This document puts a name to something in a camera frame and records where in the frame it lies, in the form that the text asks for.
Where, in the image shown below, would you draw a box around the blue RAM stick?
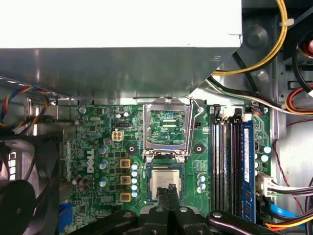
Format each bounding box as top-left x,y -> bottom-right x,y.
241,119 -> 256,222

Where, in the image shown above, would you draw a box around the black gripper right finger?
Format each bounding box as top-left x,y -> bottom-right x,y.
168,185 -> 282,235

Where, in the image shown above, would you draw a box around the yellow wire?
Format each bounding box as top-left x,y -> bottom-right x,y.
212,0 -> 289,75

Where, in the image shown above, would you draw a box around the metal socket cover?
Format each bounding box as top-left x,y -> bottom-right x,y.
143,96 -> 195,157

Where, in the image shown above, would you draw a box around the CPU socket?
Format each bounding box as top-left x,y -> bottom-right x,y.
144,156 -> 188,204

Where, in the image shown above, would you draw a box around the orange wire bundle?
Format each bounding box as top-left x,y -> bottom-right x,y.
265,215 -> 313,232

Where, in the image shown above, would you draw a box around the grey power supply unit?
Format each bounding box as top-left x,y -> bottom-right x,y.
0,0 -> 243,100

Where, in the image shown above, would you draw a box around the silver CPU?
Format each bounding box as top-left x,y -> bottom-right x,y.
147,166 -> 184,202

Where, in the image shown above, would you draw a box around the black case fan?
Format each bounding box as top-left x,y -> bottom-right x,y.
0,137 -> 61,235

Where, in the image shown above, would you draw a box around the blue data cable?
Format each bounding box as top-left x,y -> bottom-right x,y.
273,204 -> 304,221

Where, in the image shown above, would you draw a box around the black cable bundle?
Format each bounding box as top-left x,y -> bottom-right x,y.
268,176 -> 313,199

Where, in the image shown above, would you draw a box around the metal locking lever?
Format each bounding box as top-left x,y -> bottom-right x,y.
184,94 -> 204,116

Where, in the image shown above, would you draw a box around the black PC case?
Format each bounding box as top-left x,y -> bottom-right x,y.
0,0 -> 313,235

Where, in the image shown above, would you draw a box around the green motherboard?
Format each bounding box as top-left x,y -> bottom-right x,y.
58,104 -> 272,235

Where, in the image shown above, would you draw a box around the white power connector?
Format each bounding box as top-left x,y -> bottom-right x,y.
256,172 -> 276,199

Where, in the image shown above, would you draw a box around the empty RAM slot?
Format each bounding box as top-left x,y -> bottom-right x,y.
219,114 -> 228,212
211,104 -> 220,212
228,107 -> 242,216

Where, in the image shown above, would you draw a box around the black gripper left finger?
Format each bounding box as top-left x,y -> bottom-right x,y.
69,186 -> 171,235

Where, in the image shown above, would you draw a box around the black and white wire bundle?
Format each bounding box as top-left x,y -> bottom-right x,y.
206,75 -> 313,116

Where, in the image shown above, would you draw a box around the multicoloured fan wires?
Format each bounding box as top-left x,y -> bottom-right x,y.
0,85 -> 51,136

